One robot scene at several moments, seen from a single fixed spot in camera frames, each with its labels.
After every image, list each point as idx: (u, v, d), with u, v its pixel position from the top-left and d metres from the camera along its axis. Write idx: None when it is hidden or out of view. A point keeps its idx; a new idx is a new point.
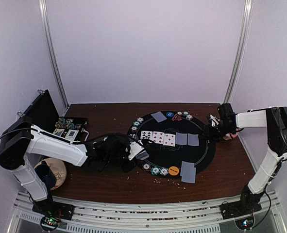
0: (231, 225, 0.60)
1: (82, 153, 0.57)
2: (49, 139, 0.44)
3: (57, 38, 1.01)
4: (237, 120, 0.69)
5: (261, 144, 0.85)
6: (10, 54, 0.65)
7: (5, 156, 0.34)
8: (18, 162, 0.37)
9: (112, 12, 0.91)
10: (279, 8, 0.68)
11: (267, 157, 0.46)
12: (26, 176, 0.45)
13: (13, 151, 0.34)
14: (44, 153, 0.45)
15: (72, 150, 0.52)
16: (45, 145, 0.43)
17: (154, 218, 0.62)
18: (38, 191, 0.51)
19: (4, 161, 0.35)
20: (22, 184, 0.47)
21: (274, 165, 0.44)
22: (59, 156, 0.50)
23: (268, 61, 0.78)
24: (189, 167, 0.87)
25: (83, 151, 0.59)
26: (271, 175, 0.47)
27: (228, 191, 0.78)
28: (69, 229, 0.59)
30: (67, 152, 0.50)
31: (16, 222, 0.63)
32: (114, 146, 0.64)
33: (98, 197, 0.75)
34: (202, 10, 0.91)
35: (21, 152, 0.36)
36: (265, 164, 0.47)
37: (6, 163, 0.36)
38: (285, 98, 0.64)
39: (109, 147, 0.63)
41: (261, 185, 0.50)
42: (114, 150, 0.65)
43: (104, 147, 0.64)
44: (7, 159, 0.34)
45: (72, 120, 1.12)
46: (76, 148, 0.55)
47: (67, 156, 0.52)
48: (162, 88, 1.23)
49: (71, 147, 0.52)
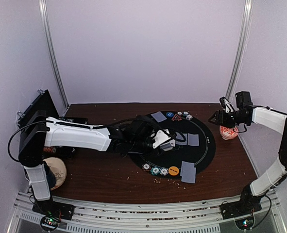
0: (231, 225, 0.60)
1: (105, 137, 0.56)
2: (66, 128, 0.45)
3: (57, 38, 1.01)
4: (253, 115, 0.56)
5: (261, 144, 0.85)
6: (11, 54, 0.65)
7: (27, 152, 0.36)
8: (39, 158, 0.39)
9: (112, 12, 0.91)
10: (279, 8, 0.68)
11: (274, 165, 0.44)
12: (39, 175, 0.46)
13: (33, 145, 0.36)
14: (64, 142, 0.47)
15: (92, 135, 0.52)
16: (63, 135, 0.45)
17: (154, 218, 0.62)
18: (43, 191, 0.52)
19: (26, 158, 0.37)
20: (30, 182, 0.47)
21: (279, 175, 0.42)
22: (80, 143, 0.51)
23: (268, 61, 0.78)
24: (189, 167, 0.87)
25: (105, 134, 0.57)
26: (274, 185, 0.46)
27: (228, 192, 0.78)
28: (69, 229, 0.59)
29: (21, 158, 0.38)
30: (87, 138, 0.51)
31: (16, 222, 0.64)
32: (143, 128, 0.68)
33: (98, 197, 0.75)
34: (202, 10, 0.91)
35: (41, 146, 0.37)
36: (272, 172, 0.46)
37: (28, 160, 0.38)
38: (285, 98, 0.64)
39: (137, 128, 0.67)
41: (262, 190, 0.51)
42: (140, 132, 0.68)
43: (131, 129, 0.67)
44: (29, 154, 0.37)
45: (72, 120, 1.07)
46: (97, 132, 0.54)
47: (88, 142, 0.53)
48: (162, 88, 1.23)
49: (91, 132, 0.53)
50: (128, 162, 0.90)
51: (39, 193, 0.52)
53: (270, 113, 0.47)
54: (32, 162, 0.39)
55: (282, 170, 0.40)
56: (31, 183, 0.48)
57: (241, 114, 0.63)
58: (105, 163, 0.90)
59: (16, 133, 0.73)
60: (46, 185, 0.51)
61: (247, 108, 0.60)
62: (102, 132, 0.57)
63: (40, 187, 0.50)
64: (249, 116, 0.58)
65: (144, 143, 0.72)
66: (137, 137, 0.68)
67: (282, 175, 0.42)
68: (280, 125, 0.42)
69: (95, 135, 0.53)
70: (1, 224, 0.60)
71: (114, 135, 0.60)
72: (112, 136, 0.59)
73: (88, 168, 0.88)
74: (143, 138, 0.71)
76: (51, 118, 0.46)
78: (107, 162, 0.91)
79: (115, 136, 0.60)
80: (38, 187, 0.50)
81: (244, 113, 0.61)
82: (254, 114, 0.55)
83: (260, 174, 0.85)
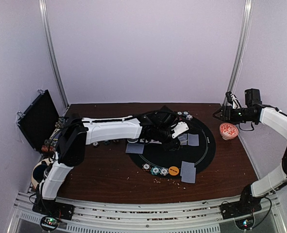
0: (231, 225, 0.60)
1: (137, 125, 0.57)
2: (102, 125, 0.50)
3: (57, 38, 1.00)
4: (261, 115, 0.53)
5: (261, 144, 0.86)
6: (10, 54, 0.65)
7: (72, 151, 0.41)
8: (79, 158, 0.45)
9: (112, 11, 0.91)
10: (279, 9, 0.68)
11: (276, 172, 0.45)
12: (62, 176, 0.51)
13: (75, 145, 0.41)
14: (103, 138, 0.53)
15: (126, 127, 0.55)
16: (101, 132, 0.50)
17: (154, 218, 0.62)
18: (52, 191, 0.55)
19: (69, 158, 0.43)
20: (49, 178, 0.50)
21: (280, 181, 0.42)
22: (117, 135, 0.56)
23: (269, 61, 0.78)
24: (189, 167, 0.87)
25: (137, 124, 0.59)
26: (274, 189, 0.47)
27: (229, 192, 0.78)
28: (69, 229, 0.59)
29: (64, 160, 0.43)
30: (122, 129, 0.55)
31: (16, 222, 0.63)
32: (167, 117, 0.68)
33: (98, 197, 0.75)
34: (201, 10, 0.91)
35: (82, 145, 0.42)
36: (273, 178, 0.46)
37: (69, 160, 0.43)
38: (285, 98, 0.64)
39: (163, 117, 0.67)
41: (261, 192, 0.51)
42: (165, 122, 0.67)
43: (158, 117, 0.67)
44: (72, 153, 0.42)
45: None
46: (129, 124, 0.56)
47: (124, 133, 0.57)
48: (162, 88, 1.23)
49: (124, 124, 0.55)
50: (128, 162, 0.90)
51: (48, 193, 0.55)
53: (277, 116, 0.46)
54: (75, 161, 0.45)
55: (284, 178, 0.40)
56: (49, 181, 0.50)
57: (248, 112, 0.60)
58: (105, 163, 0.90)
59: (16, 133, 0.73)
60: (59, 186, 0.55)
61: (255, 107, 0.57)
62: (134, 122, 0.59)
63: (54, 186, 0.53)
64: (258, 115, 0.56)
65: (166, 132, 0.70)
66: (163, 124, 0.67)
67: (281, 182, 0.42)
68: (286, 128, 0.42)
69: (128, 126, 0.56)
70: (0, 224, 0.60)
71: (143, 123, 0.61)
72: (143, 124, 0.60)
73: (88, 167, 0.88)
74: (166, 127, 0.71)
76: (86, 118, 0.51)
78: (107, 162, 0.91)
79: (144, 124, 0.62)
80: (52, 185, 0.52)
81: (251, 111, 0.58)
82: (262, 114, 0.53)
83: (260, 174, 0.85)
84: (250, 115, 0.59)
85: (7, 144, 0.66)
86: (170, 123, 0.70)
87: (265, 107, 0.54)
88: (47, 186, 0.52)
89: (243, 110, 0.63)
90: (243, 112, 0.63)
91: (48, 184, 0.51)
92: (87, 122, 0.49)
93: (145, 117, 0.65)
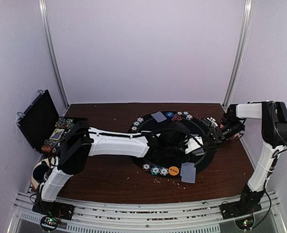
0: (231, 225, 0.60)
1: (143, 145, 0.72)
2: (108, 139, 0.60)
3: (57, 39, 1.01)
4: (237, 110, 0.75)
5: (260, 145, 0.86)
6: (10, 54, 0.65)
7: (73, 159, 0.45)
8: (76, 167, 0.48)
9: (112, 12, 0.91)
10: (279, 9, 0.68)
11: (263, 150, 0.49)
12: (62, 180, 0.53)
13: (77, 155, 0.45)
14: (106, 151, 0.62)
15: (132, 144, 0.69)
16: (105, 145, 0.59)
17: (154, 218, 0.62)
18: (52, 193, 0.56)
19: (68, 166, 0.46)
20: (49, 183, 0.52)
21: (270, 157, 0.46)
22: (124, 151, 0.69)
23: (269, 61, 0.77)
24: (189, 167, 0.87)
25: (144, 142, 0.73)
26: (269, 170, 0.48)
27: (228, 191, 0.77)
28: (69, 229, 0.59)
29: (63, 168, 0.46)
30: (129, 146, 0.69)
31: (16, 222, 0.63)
32: (176, 135, 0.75)
33: (98, 197, 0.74)
34: (201, 10, 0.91)
35: (83, 155, 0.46)
36: (262, 159, 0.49)
37: (67, 168, 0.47)
38: (284, 98, 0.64)
39: (171, 135, 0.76)
41: (260, 182, 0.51)
42: (174, 139, 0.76)
43: (166, 135, 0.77)
44: (72, 161, 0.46)
45: (72, 120, 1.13)
46: (136, 141, 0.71)
47: (131, 150, 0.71)
48: (163, 88, 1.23)
49: (131, 141, 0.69)
50: (128, 162, 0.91)
51: (47, 195, 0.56)
53: (250, 106, 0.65)
54: (73, 169, 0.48)
55: (270, 149, 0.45)
56: (49, 184, 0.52)
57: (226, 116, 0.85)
58: (105, 163, 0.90)
59: (16, 133, 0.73)
60: (60, 189, 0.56)
61: (230, 106, 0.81)
62: (141, 141, 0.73)
63: (54, 190, 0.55)
64: (234, 112, 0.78)
65: (177, 147, 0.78)
66: (171, 142, 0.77)
67: (272, 156, 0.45)
68: (258, 110, 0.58)
69: (135, 144, 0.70)
70: (0, 224, 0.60)
71: (150, 142, 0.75)
72: (149, 143, 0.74)
73: (89, 168, 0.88)
74: (177, 143, 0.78)
76: (93, 129, 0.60)
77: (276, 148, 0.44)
78: (107, 162, 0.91)
79: (151, 143, 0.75)
80: (51, 189, 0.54)
81: (229, 111, 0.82)
82: (237, 110, 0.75)
83: None
84: (230, 115, 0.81)
85: (8, 144, 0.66)
86: (180, 139, 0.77)
87: (237, 104, 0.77)
88: (46, 189, 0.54)
89: (230, 126, 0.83)
90: (231, 129, 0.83)
91: (47, 188, 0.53)
92: (93, 132, 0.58)
93: (153, 137, 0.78)
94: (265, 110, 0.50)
